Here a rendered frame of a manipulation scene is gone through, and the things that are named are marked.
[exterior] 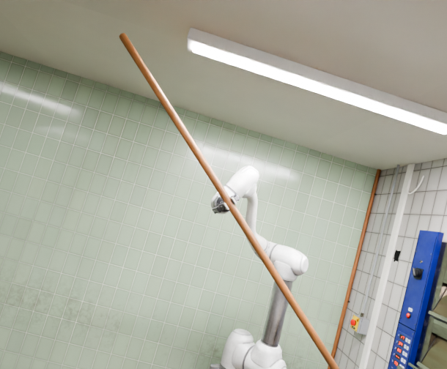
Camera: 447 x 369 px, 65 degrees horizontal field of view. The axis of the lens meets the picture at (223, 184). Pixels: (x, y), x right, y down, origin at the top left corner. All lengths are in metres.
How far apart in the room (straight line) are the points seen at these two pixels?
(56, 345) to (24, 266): 0.59
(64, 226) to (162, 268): 0.76
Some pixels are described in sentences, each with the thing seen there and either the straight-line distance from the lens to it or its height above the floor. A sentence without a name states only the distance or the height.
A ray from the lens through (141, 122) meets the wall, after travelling 2.71.
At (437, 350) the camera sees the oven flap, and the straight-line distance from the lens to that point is 2.20.
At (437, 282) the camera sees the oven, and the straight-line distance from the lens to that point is 2.23.
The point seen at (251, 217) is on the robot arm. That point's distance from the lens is 1.87.
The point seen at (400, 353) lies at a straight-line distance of 2.35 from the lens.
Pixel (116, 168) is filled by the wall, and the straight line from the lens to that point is 2.68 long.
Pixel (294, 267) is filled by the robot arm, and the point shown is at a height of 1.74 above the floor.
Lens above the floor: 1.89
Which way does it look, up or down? 5 degrees up
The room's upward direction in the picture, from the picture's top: 16 degrees clockwise
